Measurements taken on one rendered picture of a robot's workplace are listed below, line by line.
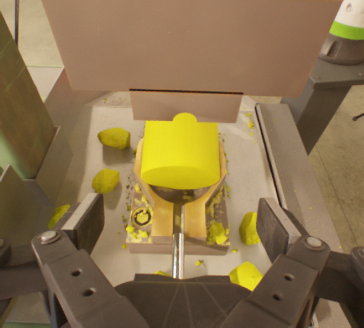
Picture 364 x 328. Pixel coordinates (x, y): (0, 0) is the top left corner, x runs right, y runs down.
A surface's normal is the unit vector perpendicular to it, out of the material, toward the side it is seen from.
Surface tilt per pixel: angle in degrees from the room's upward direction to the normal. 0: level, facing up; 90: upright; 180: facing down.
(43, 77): 0
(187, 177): 106
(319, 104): 90
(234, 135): 0
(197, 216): 0
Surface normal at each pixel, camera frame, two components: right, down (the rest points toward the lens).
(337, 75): 0.03, -0.65
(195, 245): -0.01, 0.76
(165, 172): -0.02, 0.91
